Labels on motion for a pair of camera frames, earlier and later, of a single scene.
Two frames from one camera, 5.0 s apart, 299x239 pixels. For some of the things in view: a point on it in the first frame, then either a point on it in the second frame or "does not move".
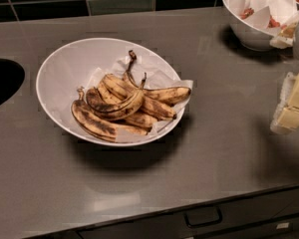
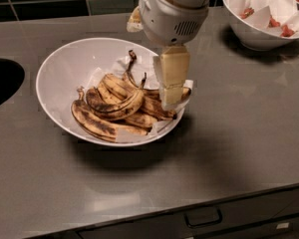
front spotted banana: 98,125 does not move
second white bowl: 258,11 does not move
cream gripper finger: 293,108 to 171,68
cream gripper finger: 285,39 to 135,22
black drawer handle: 203,217 does not move
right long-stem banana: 166,95 does not move
